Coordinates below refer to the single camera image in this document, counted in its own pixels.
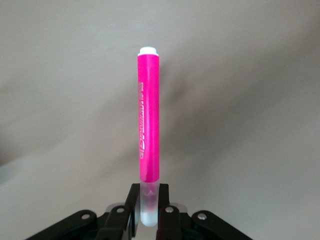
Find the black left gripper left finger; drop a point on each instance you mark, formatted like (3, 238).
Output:
(117, 225)

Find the pink marker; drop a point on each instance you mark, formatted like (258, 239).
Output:
(148, 112)

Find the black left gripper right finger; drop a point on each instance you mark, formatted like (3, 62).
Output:
(170, 225)

